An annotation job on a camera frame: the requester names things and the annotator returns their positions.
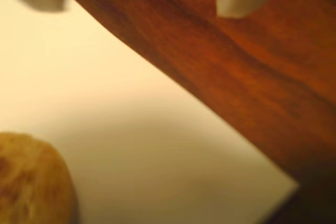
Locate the round mini cookie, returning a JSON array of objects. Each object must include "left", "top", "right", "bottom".
[{"left": 0, "top": 132, "right": 79, "bottom": 224}]

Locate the white paper sheet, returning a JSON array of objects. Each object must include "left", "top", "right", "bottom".
[{"left": 0, "top": 0, "right": 300, "bottom": 224}]

